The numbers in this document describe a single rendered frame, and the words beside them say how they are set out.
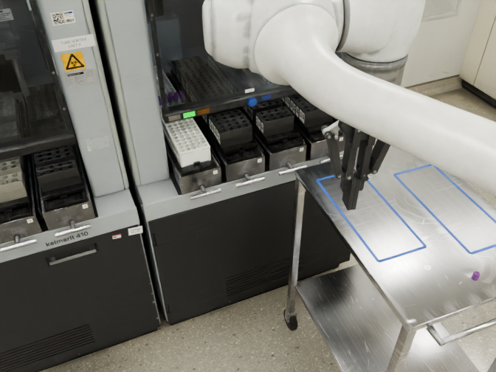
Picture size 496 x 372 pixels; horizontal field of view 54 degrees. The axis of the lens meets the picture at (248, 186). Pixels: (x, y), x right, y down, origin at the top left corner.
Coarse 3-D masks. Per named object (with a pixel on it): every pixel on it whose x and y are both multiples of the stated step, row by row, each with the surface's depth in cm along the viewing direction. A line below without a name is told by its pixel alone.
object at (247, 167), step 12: (204, 132) 167; (216, 144) 161; (228, 156) 154; (240, 156) 154; (252, 156) 155; (264, 156) 157; (228, 168) 154; (240, 168) 156; (252, 168) 158; (264, 168) 160; (228, 180) 157; (252, 180) 155
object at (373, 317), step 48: (336, 192) 140; (384, 192) 140; (432, 192) 140; (384, 240) 126; (432, 240) 126; (480, 240) 125; (288, 288) 185; (336, 288) 181; (384, 288) 114; (432, 288) 114; (480, 288) 114; (336, 336) 165; (384, 336) 165; (432, 336) 110
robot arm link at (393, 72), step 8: (344, 56) 67; (352, 64) 66; (360, 64) 65; (368, 64) 64; (376, 64) 64; (384, 64) 64; (392, 64) 64; (400, 64) 65; (368, 72) 65; (376, 72) 65; (384, 72) 65; (392, 72) 65; (400, 72) 66; (392, 80) 66; (400, 80) 68
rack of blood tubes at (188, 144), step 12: (180, 120) 163; (192, 120) 162; (168, 132) 157; (180, 132) 157; (192, 132) 157; (180, 144) 153; (192, 144) 153; (204, 144) 152; (180, 156) 148; (192, 156) 150; (204, 156) 152
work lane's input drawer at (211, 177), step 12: (168, 144) 160; (168, 156) 157; (180, 168) 150; (192, 168) 150; (204, 168) 151; (216, 168) 152; (180, 180) 149; (192, 180) 151; (204, 180) 153; (216, 180) 155; (204, 192) 151; (216, 192) 152
